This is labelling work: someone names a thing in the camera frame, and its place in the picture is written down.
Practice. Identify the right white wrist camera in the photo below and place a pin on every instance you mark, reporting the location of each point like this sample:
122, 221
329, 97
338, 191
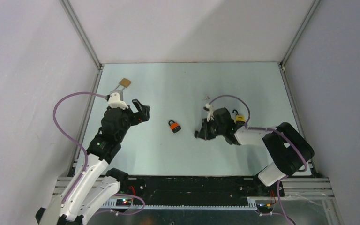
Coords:
210, 111

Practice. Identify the left aluminium frame post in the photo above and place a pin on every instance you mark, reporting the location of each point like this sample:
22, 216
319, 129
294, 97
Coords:
73, 18

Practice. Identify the yellow padlock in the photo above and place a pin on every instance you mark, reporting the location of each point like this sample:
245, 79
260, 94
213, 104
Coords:
238, 118

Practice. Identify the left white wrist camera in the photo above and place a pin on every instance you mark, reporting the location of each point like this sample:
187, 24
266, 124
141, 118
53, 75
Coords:
116, 99

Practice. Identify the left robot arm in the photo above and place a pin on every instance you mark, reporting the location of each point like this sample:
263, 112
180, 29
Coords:
80, 201

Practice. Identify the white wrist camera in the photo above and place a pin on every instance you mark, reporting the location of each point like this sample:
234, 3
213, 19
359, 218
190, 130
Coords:
210, 111
116, 99

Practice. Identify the right aluminium frame post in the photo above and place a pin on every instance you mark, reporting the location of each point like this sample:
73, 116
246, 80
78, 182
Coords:
300, 31

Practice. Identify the controller board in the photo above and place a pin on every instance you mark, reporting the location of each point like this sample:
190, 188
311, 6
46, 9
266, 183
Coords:
124, 202
264, 209

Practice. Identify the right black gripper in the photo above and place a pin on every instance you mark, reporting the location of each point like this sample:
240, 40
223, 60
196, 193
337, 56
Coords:
204, 133

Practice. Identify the right controller board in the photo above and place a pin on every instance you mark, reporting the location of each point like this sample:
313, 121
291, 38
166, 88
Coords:
264, 209

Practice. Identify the left controller board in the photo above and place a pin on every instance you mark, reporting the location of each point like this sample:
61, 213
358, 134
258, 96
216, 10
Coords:
124, 202

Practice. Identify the aluminium frame post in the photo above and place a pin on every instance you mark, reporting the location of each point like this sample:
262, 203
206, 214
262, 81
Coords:
300, 31
73, 18

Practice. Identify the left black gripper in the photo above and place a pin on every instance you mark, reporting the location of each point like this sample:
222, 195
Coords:
137, 117

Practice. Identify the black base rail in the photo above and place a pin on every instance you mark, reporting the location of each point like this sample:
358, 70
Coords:
197, 191

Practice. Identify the brass padlock long shackle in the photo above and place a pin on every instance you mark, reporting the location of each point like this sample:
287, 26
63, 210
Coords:
123, 84

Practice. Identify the orange black padlock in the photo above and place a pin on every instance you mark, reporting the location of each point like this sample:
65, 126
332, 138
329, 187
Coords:
174, 126

